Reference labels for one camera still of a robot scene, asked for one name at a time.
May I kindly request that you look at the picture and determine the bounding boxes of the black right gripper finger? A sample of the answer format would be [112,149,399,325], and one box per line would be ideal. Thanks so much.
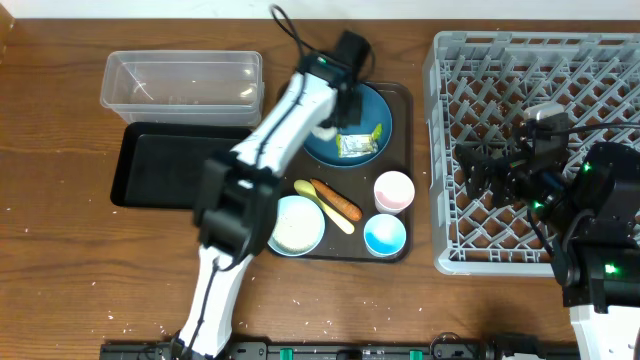
[481,166,513,208]
[454,144,503,195]

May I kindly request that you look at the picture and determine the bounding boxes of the white paper napkin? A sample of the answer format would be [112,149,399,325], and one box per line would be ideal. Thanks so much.
[311,126,337,141]

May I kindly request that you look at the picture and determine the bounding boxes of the silver green snack wrapper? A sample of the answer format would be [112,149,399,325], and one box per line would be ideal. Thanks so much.
[336,124,383,158]

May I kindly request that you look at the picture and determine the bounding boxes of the light blue cup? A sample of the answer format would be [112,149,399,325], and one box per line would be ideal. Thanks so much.
[363,214,407,258]

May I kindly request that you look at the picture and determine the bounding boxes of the light blue bowl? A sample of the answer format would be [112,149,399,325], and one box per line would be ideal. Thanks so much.
[268,195,325,257]

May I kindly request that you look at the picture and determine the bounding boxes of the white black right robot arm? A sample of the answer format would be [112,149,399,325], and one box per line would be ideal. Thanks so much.
[454,113,639,359]

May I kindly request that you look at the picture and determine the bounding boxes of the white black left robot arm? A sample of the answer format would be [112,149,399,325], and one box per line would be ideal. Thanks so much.
[169,4,376,359]

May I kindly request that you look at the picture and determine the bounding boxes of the grey dishwasher rack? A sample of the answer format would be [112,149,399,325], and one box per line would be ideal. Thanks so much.
[423,31,639,277]

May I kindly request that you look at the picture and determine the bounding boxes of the clear plastic waste bin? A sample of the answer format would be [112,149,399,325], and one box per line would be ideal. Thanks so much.
[100,50,264,127]

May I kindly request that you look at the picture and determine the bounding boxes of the dark blue plate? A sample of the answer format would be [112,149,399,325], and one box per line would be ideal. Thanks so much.
[303,85,393,167]

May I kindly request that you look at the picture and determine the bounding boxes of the pink cup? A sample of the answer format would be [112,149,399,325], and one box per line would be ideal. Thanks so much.
[373,171,415,215]

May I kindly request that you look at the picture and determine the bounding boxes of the yellow plastic spoon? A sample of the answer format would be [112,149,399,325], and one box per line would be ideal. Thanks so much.
[294,180,355,235]

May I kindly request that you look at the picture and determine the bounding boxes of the orange carrot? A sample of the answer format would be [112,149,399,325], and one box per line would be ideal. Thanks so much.
[311,179,363,221]

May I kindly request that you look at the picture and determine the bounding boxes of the brown serving tray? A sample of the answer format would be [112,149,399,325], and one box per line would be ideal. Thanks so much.
[283,82,413,263]

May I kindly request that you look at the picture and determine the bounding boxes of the black rectangular tray bin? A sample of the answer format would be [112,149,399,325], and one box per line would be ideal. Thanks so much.
[110,122,251,210]

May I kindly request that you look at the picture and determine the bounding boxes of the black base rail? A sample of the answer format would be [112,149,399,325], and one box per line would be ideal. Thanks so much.
[98,331,581,360]

